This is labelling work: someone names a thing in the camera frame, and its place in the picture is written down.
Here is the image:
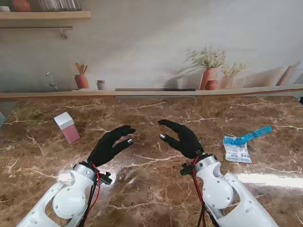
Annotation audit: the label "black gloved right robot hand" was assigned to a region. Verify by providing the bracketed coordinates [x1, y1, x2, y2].
[158, 119, 205, 159]

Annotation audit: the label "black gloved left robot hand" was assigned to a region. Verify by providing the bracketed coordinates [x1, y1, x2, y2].
[87, 125, 136, 167]

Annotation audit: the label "pink seasoning bottle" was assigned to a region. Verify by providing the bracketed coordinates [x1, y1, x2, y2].
[62, 124, 80, 144]

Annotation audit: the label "blue white seasoning bag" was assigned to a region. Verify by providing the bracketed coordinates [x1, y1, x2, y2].
[223, 135, 252, 164]

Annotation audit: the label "white square bottle cap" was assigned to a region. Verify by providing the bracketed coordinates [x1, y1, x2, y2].
[53, 112, 74, 130]

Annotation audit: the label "blue plastic bag clip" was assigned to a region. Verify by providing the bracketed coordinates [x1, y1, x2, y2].
[234, 125, 273, 145]

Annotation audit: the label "small round terracotta pot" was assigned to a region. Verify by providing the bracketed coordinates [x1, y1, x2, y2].
[205, 79, 220, 91]

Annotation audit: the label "terracotta utensil pot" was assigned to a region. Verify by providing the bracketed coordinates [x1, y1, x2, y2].
[74, 62, 90, 89]

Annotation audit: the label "terracotta vase with flowers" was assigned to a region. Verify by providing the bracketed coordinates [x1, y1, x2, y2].
[189, 46, 227, 90]

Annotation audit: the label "pale vase with flowers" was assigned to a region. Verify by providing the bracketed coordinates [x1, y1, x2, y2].
[220, 61, 247, 89]

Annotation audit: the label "metal faucet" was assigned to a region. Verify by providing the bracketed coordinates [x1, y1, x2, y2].
[46, 72, 59, 91]

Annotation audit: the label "terracotta jar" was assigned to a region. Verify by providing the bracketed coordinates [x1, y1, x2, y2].
[11, 0, 33, 12]

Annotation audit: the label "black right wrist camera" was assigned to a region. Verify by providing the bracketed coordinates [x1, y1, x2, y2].
[179, 163, 195, 176]

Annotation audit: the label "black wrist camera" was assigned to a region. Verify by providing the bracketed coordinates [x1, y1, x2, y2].
[179, 163, 195, 176]
[97, 172, 113, 186]

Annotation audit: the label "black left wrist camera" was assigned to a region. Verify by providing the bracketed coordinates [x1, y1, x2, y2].
[97, 172, 113, 186]

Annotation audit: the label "red black left arm cables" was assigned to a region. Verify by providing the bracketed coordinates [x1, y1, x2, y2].
[79, 163, 101, 227]

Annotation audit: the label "red black arm cables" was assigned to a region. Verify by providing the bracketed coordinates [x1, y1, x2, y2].
[191, 156, 218, 227]
[79, 163, 101, 227]

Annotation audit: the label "red black right arm cables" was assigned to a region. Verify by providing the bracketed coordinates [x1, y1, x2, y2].
[191, 156, 218, 227]

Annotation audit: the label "metal hanging rail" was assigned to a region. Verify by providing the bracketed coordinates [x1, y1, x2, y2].
[0, 26, 73, 40]

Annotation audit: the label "wooden wall shelf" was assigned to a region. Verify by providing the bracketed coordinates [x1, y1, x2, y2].
[0, 10, 92, 22]

